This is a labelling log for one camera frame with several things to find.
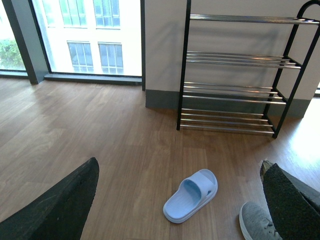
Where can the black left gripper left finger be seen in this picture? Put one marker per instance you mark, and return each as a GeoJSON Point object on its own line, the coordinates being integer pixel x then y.
{"type": "Point", "coordinates": [60, 213]}

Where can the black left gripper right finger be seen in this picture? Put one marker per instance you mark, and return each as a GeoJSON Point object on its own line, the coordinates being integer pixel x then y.
{"type": "Point", "coordinates": [293, 205]}

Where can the grey knit sneaker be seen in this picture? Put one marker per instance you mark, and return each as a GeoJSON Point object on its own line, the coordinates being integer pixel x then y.
{"type": "Point", "coordinates": [256, 223]}

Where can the black metal shoe rack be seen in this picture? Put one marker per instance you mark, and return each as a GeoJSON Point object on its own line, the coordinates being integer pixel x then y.
{"type": "Point", "coordinates": [241, 73]}

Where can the light blue slipper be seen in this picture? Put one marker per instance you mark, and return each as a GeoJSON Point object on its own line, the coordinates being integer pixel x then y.
{"type": "Point", "coordinates": [193, 193]}

